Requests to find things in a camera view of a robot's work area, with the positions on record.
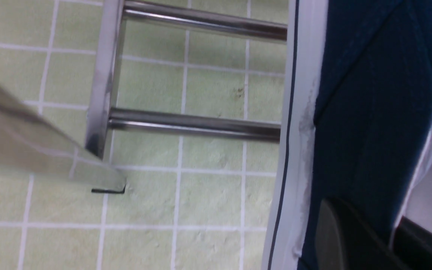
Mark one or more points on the green checked tablecloth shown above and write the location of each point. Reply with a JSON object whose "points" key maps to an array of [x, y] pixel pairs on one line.
{"points": [[192, 203]]}

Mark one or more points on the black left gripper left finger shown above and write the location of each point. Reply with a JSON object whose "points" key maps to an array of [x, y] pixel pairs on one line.
{"points": [[344, 241]]}

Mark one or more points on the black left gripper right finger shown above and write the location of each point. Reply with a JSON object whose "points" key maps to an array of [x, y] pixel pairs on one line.
{"points": [[413, 245]]}

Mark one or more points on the steel shoe rack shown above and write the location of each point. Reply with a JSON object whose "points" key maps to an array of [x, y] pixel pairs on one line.
{"points": [[30, 144]]}

